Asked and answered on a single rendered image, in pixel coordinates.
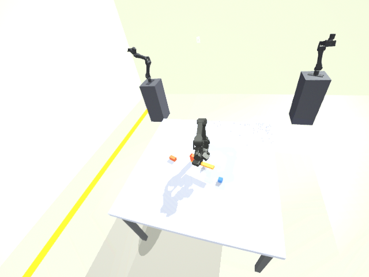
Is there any small orange block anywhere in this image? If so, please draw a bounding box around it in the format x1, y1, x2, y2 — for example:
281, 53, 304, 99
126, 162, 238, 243
169, 155, 177, 162

